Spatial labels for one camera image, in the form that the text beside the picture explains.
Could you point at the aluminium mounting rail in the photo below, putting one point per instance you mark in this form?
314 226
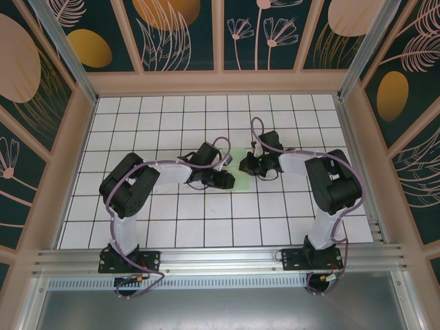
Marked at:
220 258

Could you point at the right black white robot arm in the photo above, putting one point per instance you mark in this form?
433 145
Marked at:
323 230

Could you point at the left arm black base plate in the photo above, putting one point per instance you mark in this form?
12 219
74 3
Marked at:
151 258

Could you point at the grey metal sheet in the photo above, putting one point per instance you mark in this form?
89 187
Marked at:
220 309

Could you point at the green square paper sheet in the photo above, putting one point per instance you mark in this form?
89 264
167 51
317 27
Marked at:
244 182

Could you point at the aluminium frame post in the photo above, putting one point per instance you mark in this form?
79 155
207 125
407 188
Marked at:
68 51
368 51

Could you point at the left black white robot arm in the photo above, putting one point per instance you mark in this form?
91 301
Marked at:
125 230

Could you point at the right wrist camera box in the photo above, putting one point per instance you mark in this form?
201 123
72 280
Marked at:
256 149

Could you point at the aluminium side rail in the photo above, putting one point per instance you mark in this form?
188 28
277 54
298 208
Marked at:
350 137

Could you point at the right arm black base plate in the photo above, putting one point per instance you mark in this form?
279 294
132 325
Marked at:
292 259

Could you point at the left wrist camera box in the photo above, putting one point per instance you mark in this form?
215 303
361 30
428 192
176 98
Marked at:
228 159

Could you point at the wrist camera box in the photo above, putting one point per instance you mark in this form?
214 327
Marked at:
228 159
256 149

